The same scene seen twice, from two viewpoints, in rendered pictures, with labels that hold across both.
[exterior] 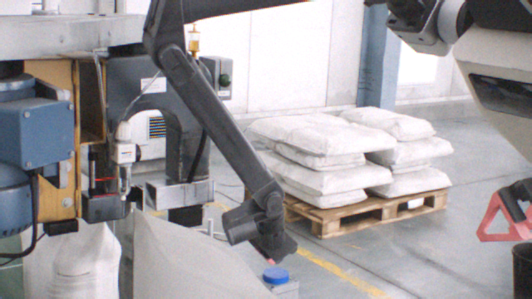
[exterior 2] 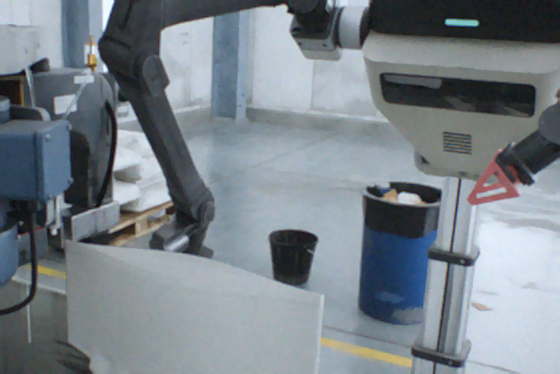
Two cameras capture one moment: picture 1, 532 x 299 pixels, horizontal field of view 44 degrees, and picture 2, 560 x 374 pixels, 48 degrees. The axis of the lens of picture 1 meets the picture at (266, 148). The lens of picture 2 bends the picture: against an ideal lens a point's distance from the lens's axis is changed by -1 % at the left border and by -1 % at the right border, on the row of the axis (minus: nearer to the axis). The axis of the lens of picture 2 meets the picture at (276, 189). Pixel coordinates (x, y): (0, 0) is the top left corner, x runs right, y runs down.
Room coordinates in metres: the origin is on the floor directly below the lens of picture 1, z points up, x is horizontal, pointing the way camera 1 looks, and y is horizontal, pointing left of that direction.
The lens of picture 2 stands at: (0.14, 0.47, 1.43)
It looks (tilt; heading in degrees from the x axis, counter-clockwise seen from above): 14 degrees down; 330
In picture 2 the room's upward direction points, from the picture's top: 3 degrees clockwise
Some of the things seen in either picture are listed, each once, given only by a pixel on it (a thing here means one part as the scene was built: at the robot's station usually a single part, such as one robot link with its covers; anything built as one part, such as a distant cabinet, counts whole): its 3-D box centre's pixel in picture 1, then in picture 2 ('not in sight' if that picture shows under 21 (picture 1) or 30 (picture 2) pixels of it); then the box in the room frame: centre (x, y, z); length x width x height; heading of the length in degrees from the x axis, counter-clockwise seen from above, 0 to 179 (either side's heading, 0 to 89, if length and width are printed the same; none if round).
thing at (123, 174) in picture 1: (123, 178); (52, 210); (1.24, 0.28, 1.11); 0.03 x 0.03 x 0.06
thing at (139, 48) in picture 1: (129, 47); (23, 63); (1.38, 0.29, 1.35); 0.09 x 0.09 x 0.03
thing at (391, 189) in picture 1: (401, 179); (143, 193); (4.51, -0.96, 0.20); 0.67 x 0.43 x 0.15; 126
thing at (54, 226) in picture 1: (61, 225); not in sight; (1.23, 0.40, 1.01); 0.06 x 0.04 x 0.02; 126
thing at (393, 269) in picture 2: not in sight; (400, 251); (2.52, -1.71, 0.32); 0.51 x 0.48 x 0.65; 126
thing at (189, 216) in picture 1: (191, 213); (95, 240); (1.41, 0.16, 0.98); 0.09 x 0.05 x 0.05; 126
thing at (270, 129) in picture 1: (300, 126); not in sight; (4.46, -0.23, 0.56); 0.66 x 0.43 x 0.15; 124
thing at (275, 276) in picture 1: (275, 277); not in sight; (1.40, -0.04, 0.84); 0.06 x 0.06 x 0.02
